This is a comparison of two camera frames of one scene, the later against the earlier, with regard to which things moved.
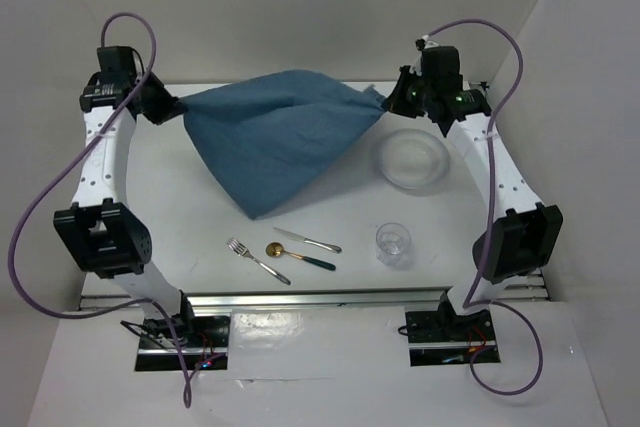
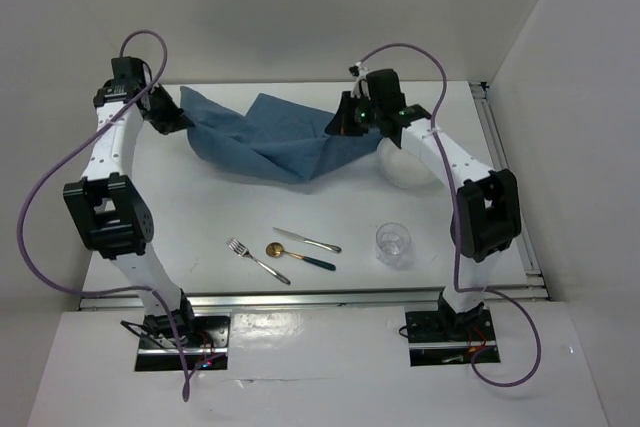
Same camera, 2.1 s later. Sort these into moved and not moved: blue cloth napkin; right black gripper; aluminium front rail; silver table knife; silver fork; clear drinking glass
Moved: blue cloth napkin; right black gripper
Not moved: aluminium front rail; silver table knife; silver fork; clear drinking glass
